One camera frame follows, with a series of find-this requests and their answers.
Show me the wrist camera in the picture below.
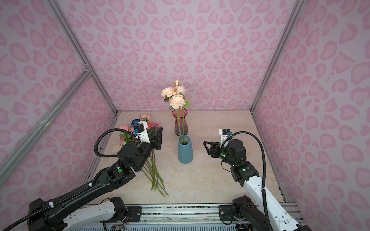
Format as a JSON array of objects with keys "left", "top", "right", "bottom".
[
  {"left": 219, "top": 129, "right": 232, "bottom": 147},
  {"left": 133, "top": 121, "right": 150, "bottom": 143}
]

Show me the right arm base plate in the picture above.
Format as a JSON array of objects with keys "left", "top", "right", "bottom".
[{"left": 218, "top": 204, "right": 238, "bottom": 223}]

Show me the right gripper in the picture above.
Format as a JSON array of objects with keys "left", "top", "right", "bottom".
[{"left": 203, "top": 141, "right": 237, "bottom": 167}]

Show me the aluminium frame diagonal strut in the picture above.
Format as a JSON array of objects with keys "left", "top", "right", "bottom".
[{"left": 1, "top": 68, "right": 91, "bottom": 185}]

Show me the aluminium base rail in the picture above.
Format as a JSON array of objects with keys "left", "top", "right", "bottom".
[{"left": 66, "top": 203, "right": 304, "bottom": 231}]

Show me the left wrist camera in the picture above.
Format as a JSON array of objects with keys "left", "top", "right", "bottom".
[{"left": 133, "top": 121, "right": 150, "bottom": 143}]

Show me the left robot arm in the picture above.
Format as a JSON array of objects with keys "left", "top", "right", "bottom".
[{"left": 27, "top": 124, "right": 163, "bottom": 231}]

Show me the peach rose spray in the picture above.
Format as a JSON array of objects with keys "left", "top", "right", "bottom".
[{"left": 160, "top": 80, "right": 192, "bottom": 145}]

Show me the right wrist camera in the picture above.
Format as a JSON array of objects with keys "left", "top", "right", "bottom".
[{"left": 219, "top": 129, "right": 232, "bottom": 147}]

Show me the white rose stem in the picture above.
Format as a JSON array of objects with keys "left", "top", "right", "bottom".
[{"left": 111, "top": 142, "right": 126, "bottom": 155}]

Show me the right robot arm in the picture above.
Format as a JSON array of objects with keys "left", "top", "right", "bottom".
[{"left": 203, "top": 140, "right": 311, "bottom": 231}]

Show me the teal ceramic vase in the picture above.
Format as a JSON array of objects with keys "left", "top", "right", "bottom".
[{"left": 177, "top": 135, "right": 193, "bottom": 164}]

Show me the red glass vase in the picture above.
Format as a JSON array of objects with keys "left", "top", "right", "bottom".
[{"left": 172, "top": 108, "right": 188, "bottom": 136}]

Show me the blue rose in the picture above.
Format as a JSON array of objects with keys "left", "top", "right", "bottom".
[{"left": 131, "top": 119, "right": 140, "bottom": 126}]

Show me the pink rose stem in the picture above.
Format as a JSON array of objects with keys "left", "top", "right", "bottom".
[{"left": 119, "top": 125, "right": 168, "bottom": 197}]

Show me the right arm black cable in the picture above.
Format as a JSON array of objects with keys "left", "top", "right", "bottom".
[{"left": 221, "top": 131, "right": 274, "bottom": 231}]

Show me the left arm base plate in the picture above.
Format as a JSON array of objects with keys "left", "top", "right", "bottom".
[{"left": 109, "top": 205, "right": 142, "bottom": 223}]

